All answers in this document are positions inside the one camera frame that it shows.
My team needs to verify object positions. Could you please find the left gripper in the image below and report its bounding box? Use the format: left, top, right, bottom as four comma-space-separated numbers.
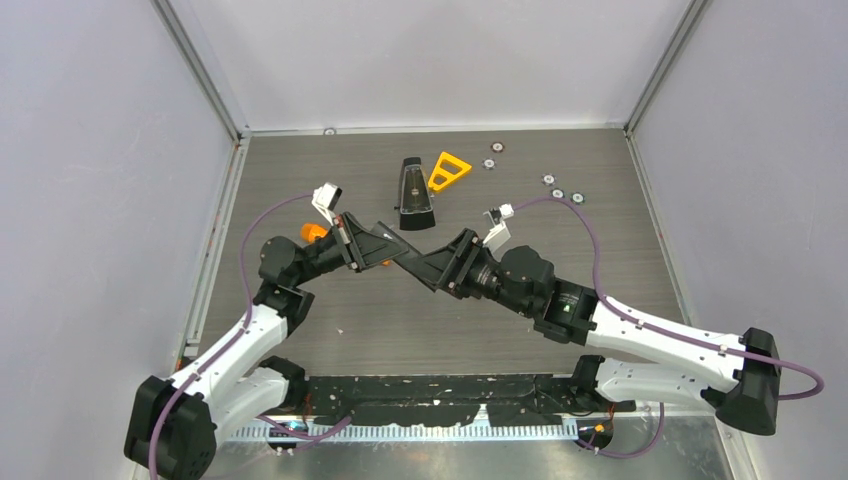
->
292, 212, 408, 288

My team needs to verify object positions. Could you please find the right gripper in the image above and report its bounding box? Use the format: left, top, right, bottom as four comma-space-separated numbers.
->
405, 229, 534, 318

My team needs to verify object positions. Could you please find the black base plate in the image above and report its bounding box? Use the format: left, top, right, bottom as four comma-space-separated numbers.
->
298, 373, 635, 427

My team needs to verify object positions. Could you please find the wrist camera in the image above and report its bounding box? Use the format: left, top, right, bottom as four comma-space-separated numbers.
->
311, 182, 343, 227
483, 203, 515, 252

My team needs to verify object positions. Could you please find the orange marker pen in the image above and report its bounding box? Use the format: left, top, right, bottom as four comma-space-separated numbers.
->
301, 224, 349, 272

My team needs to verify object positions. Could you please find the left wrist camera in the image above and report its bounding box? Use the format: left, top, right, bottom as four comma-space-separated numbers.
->
311, 182, 343, 227

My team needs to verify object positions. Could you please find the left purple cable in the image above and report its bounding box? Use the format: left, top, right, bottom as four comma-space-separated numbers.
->
146, 193, 316, 480

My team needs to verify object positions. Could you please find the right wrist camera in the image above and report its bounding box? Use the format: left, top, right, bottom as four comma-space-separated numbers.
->
483, 203, 515, 252

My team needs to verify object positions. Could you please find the yellow triangular plastic part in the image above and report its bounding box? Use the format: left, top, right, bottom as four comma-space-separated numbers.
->
427, 151, 473, 194

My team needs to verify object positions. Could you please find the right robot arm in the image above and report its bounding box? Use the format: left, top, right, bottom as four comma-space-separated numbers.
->
394, 230, 782, 436

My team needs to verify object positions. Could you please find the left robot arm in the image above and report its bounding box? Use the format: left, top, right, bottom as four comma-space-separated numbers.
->
123, 212, 409, 479

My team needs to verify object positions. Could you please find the black metronome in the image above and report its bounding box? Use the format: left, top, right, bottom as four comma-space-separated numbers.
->
396, 157, 436, 231

